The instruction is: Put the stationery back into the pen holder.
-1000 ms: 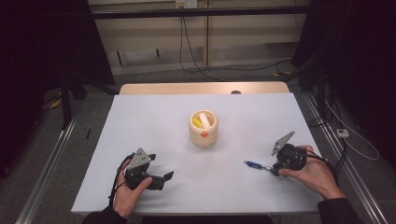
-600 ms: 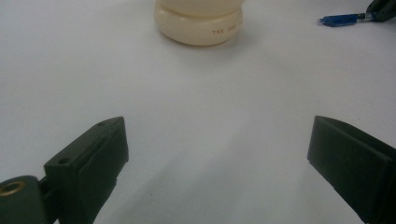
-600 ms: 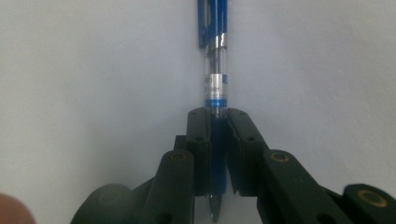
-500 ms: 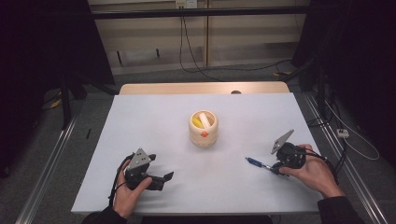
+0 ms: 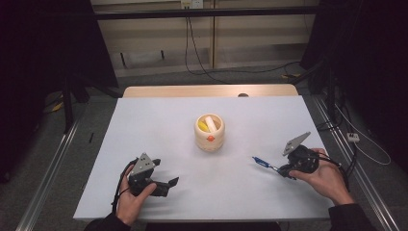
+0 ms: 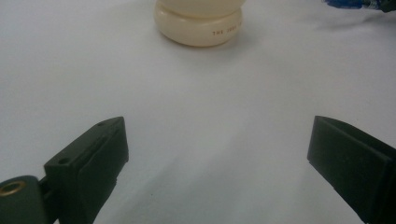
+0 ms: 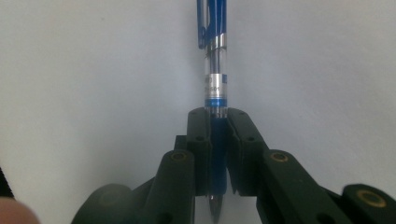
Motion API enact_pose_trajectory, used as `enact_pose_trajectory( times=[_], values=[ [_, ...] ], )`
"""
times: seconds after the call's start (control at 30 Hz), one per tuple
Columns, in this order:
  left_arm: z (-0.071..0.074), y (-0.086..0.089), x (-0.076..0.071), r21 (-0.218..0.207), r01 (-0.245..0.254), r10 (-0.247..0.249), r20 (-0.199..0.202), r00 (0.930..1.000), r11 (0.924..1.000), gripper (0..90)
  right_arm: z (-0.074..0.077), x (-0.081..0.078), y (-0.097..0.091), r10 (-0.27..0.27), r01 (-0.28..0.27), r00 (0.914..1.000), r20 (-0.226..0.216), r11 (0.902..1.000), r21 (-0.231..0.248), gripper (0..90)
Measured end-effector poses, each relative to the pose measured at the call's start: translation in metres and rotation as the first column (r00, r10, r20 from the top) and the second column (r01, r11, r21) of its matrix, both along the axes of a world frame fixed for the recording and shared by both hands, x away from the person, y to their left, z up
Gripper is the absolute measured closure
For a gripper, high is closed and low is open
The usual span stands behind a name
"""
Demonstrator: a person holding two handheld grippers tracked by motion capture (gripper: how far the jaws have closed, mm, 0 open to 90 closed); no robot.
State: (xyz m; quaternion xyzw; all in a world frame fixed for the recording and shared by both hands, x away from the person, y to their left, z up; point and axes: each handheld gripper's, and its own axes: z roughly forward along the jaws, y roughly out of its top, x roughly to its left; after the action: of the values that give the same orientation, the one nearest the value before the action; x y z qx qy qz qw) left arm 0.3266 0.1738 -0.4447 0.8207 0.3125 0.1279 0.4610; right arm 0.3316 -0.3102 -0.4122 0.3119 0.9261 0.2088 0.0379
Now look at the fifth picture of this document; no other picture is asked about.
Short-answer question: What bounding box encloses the white floor cable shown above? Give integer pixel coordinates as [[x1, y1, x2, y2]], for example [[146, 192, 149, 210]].
[[335, 104, 393, 167]]

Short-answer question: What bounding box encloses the blue pen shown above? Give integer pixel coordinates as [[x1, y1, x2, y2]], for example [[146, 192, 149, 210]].
[[252, 156, 281, 171]]

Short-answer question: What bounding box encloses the white wall outlet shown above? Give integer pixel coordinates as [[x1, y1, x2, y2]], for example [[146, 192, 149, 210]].
[[180, 0, 205, 10]]

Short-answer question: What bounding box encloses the person's left hand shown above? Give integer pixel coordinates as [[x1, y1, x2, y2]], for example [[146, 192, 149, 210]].
[[115, 165, 158, 226]]

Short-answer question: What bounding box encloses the cream ringed pen holder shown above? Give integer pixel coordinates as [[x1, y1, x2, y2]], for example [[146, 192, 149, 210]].
[[193, 113, 226, 152]]

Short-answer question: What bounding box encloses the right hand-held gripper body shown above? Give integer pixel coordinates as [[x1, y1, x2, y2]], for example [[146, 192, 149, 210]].
[[282, 131, 320, 173]]

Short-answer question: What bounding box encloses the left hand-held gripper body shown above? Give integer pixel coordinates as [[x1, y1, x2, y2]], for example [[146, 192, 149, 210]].
[[128, 152, 160, 197]]

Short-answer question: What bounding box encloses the black horizontal bar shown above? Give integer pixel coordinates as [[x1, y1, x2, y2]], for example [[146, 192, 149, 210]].
[[94, 7, 319, 20]]

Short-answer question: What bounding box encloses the person's right hand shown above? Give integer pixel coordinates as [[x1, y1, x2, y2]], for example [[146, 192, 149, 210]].
[[289, 147, 355, 207]]

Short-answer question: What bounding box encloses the black metal stand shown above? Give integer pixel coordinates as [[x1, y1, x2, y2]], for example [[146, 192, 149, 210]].
[[301, 61, 341, 124], [61, 73, 120, 134]]

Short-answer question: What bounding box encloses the yellow highlighter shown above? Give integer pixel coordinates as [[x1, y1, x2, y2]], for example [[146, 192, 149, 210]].
[[197, 119, 211, 133]]

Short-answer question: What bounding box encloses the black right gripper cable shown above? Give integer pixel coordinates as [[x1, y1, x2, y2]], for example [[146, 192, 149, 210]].
[[312, 150, 359, 193]]

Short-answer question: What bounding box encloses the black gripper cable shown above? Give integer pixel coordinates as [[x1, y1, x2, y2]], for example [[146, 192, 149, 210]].
[[312, 150, 359, 193], [111, 158, 138, 215]]

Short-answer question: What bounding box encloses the aluminium floor rail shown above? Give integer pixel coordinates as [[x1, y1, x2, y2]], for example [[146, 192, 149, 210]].
[[312, 95, 400, 231], [15, 119, 80, 231]]

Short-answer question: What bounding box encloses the dark curtain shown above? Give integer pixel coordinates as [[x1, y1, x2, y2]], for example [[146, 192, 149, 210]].
[[301, 0, 408, 165], [0, 0, 119, 184]]

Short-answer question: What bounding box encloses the white rectangular eraser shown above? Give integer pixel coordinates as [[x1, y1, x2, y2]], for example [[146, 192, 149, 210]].
[[205, 115, 218, 133]]

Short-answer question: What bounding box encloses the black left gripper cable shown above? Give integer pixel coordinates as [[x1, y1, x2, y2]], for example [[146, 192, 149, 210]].
[[111, 158, 138, 215]]

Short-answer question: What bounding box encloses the black floor cable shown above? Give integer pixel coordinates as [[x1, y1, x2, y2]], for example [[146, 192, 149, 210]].
[[185, 15, 301, 85]]

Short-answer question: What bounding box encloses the white table cover sheet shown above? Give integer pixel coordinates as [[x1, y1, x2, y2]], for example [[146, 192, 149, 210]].
[[72, 95, 335, 222]]

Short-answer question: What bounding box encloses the light wooden table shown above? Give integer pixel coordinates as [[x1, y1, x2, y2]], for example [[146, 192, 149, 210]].
[[122, 84, 299, 98]]

